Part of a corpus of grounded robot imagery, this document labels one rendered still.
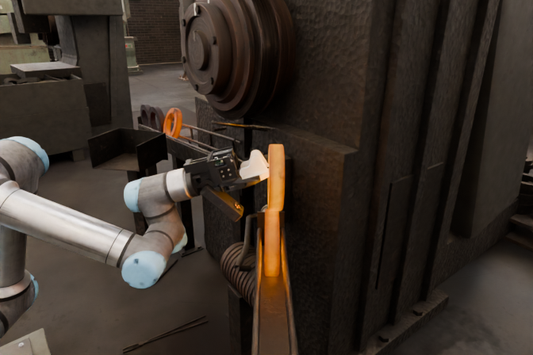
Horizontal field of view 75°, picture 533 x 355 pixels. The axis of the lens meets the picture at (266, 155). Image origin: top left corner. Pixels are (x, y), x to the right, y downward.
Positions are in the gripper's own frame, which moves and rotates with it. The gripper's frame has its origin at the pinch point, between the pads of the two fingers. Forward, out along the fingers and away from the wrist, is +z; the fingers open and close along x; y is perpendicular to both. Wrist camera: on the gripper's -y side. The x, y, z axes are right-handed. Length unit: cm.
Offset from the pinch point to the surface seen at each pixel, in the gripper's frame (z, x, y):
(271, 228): -3.6, -8.4, -9.9
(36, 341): -84, 4, -37
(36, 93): -190, 211, 27
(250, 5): 3.2, 31.1, 36.9
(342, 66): 23.2, 22.0, 15.2
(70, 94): -173, 226, 19
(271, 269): -5.9, -11.5, -18.1
